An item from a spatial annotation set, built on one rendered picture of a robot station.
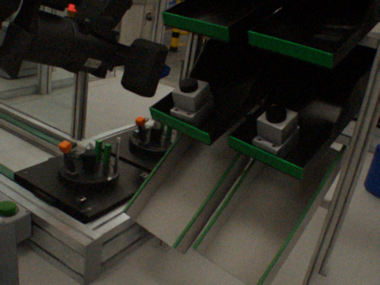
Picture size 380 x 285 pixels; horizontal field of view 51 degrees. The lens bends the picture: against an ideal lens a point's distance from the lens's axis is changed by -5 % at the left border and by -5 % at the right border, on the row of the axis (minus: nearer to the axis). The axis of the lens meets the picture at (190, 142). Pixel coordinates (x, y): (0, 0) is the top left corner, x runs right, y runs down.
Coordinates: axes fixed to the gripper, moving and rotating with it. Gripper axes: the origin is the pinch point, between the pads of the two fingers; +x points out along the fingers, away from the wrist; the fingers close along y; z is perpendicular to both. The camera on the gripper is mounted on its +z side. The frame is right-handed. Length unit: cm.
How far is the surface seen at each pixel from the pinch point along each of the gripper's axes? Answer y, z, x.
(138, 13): 506, 49, 456
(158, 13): 108, 19, 108
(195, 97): -2.3, -2.9, 12.2
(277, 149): -16.8, -5.7, 15.0
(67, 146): 25.3, -21.7, 12.6
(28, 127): 64, -31, 27
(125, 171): 24.8, -27.3, 31.0
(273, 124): -15.4, -2.5, 14.1
